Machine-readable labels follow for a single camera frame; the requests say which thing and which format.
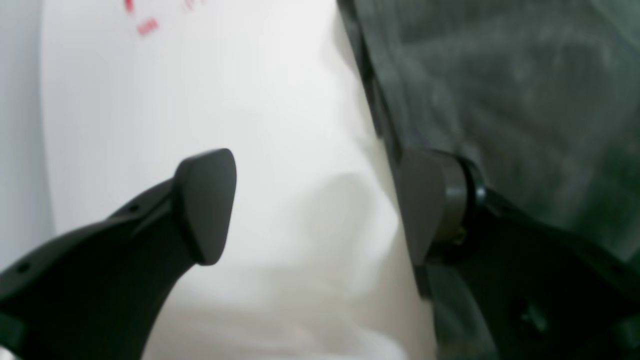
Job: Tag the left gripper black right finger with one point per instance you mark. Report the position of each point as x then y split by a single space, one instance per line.
544 293

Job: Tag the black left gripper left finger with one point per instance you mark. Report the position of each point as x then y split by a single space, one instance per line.
95 293

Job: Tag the dark grey t-shirt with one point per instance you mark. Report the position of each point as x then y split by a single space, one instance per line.
542 95

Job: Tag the red tape rectangle marking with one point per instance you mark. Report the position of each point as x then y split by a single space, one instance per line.
150 16

